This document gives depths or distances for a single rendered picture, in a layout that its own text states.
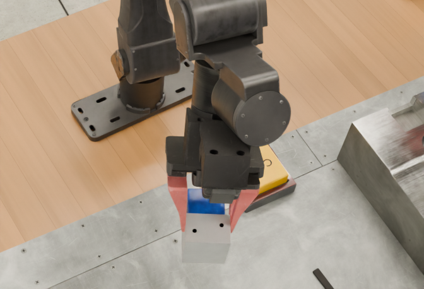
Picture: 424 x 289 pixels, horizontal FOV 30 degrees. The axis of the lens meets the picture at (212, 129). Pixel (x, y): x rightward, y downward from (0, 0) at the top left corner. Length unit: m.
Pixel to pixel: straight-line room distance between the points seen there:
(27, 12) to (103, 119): 1.29
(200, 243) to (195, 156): 0.11
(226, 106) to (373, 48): 0.60
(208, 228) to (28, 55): 0.47
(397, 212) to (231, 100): 0.41
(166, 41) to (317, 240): 0.33
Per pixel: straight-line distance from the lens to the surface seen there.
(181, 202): 0.84
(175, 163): 0.81
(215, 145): 0.75
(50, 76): 1.20
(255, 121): 0.73
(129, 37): 1.01
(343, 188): 1.12
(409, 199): 1.04
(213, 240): 0.87
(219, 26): 0.75
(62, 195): 1.08
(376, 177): 1.08
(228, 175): 0.74
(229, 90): 0.74
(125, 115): 1.14
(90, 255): 1.03
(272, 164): 1.08
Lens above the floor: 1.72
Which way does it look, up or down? 54 degrees down
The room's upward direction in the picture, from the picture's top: 10 degrees clockwise
